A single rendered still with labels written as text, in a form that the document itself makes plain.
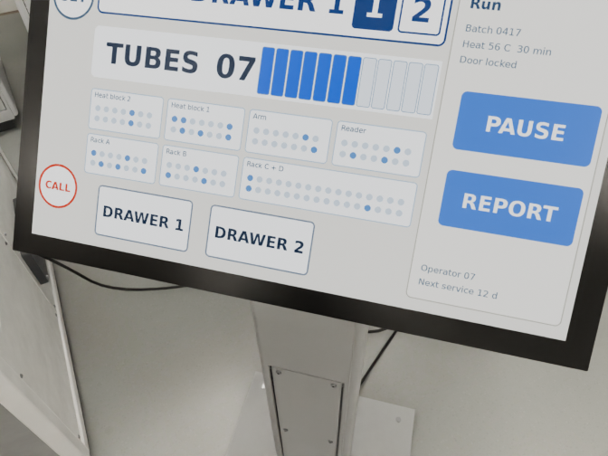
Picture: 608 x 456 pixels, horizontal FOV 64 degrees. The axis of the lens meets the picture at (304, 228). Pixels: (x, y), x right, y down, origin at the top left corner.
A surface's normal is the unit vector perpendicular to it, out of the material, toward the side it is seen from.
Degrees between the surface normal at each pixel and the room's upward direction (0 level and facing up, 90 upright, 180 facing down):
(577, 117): 50
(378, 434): 5
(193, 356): 0
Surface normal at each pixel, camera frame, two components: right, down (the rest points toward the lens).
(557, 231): -0.21, 0.10
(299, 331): -0.26, 0.70
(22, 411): 0.46, 0.64
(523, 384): -0.01, -0.69
